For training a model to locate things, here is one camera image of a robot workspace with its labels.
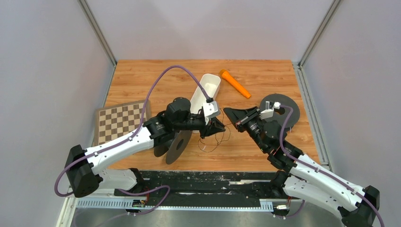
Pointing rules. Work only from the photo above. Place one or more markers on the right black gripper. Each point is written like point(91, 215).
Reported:
point(236, 117)

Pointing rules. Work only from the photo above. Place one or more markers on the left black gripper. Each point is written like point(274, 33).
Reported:
point(215, 126)

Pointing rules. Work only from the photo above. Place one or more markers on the black spool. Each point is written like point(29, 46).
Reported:
point(174, 147)
point(281, 114)

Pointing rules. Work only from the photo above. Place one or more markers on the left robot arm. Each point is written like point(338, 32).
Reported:
point(84, 166)

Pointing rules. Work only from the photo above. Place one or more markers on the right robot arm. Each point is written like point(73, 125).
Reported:
point(303, 178)

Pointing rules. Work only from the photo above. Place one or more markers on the white oblong tray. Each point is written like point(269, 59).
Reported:
point(211, 84)

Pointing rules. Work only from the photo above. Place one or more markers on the orange flashlight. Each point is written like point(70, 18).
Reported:
point(224, 74)

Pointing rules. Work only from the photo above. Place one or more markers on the wooden chessboard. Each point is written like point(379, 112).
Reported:
point(115, 121)

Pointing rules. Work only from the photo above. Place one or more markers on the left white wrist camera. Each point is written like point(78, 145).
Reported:
point(210, 110)

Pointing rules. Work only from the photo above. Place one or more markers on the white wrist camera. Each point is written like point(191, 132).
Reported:
point(270, 107)
point(210, 110)

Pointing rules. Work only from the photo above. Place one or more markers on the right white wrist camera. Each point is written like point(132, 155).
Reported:
point(270, 107)

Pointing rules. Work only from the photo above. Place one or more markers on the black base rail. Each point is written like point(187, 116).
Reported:
point(175, 190)

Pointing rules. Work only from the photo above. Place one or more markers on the right aluminium frame post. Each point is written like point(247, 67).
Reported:
point(320, 30)

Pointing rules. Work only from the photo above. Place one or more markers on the aluminium frame post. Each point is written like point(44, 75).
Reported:
point(320, 30)
point(97, 30)

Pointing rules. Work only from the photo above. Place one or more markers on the left aluminium frame post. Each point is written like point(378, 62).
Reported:
point(97, 30)

